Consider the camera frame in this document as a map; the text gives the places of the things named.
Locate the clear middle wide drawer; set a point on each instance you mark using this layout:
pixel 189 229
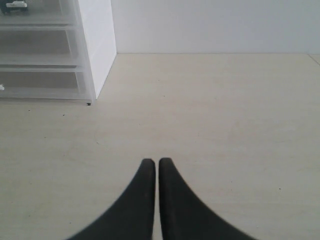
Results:
pixel 44 47

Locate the clear wide drawer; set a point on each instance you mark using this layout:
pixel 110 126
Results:
pixel 44 47
pixel 59 83

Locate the white plastic drawer cabinet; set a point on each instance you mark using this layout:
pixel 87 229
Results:
pixel 95 38

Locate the clear bottom wide drawer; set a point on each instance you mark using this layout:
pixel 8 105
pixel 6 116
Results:
pixel 59 83

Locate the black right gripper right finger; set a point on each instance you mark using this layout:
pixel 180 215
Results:
pixel 183 216

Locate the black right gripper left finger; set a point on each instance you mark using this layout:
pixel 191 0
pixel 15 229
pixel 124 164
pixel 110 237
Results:
pixel 131 216

